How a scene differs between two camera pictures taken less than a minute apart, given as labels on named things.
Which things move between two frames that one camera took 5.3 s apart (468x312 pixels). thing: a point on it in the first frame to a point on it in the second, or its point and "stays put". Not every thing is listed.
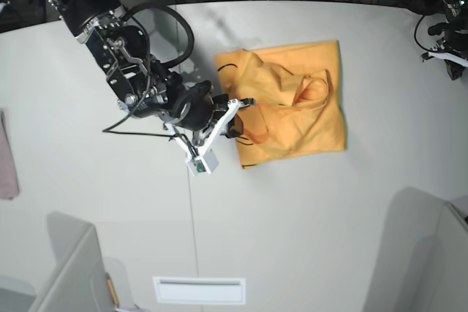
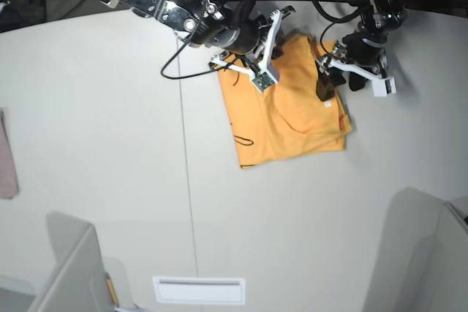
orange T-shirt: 297,107 stays put
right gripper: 454,42 to 363,48
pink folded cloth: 9,183 stays put
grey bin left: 77,283 stays put
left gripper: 194,108 to 244,36
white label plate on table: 200,290 stays put
